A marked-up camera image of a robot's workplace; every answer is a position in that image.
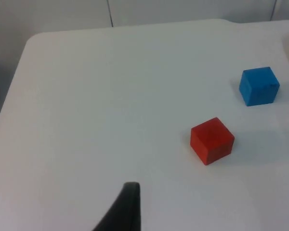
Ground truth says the blue cube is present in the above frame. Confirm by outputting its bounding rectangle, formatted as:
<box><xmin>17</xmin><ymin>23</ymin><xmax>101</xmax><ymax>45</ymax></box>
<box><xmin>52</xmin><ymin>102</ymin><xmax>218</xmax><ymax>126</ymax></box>
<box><xmin>238</xmin><ymin>66</ymin><xmax>280</xmax><ymax>107</ymax></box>

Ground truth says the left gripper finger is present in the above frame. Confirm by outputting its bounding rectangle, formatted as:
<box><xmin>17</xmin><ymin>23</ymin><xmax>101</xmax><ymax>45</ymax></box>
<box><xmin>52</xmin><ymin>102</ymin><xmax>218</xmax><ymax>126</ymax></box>
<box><xmin>92</xmin><ymin>181</ymin><xmax>142</xmax><ymax>231</ymax></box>

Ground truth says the red cube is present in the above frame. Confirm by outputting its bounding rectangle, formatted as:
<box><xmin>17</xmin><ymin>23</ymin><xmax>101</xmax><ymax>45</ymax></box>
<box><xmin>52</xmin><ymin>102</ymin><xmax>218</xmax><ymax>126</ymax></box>
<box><xmin>190</xmin><ymin>117</ymin><xmax>236</xmax><ymax>166</ymax></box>

